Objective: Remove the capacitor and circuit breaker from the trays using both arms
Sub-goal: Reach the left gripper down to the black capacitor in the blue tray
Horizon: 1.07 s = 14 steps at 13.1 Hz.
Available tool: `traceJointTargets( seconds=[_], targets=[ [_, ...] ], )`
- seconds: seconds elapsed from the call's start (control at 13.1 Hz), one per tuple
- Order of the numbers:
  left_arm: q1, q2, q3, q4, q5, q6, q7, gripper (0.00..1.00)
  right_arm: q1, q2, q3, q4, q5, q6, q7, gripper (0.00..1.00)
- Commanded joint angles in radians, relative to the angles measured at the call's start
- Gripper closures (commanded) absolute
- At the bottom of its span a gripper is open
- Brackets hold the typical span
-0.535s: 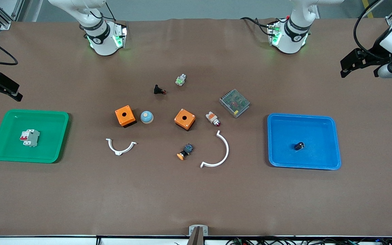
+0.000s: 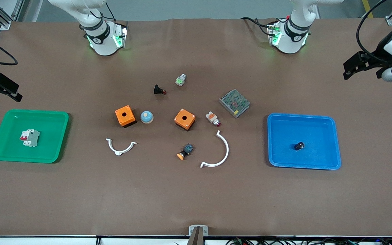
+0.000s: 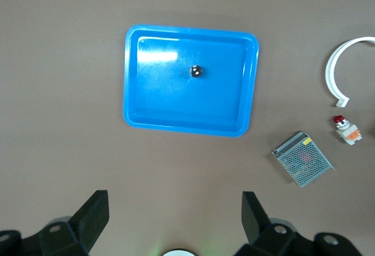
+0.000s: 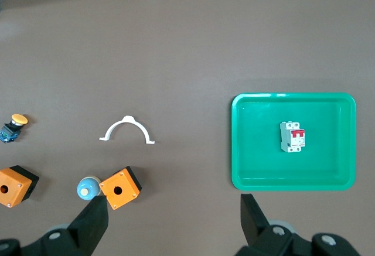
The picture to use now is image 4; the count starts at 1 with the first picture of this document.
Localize orange button box black base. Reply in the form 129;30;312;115
98;166;143;211
0;165;40;209

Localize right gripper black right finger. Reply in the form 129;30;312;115
234;193;362;256

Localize green plastic tray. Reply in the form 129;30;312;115
230;92;357;192

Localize brown table mat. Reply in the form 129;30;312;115
0;0;375;256

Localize small white half-ring clamp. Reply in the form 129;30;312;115
98;115;156;145

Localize white circuit breaker red switch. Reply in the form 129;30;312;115
279;121;306;153

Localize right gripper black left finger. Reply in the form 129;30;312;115
0;195;110;256

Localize blue-grey dome component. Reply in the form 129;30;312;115
76;175;102;202

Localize yellow mushroom push button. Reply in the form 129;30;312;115
0;114;29;144

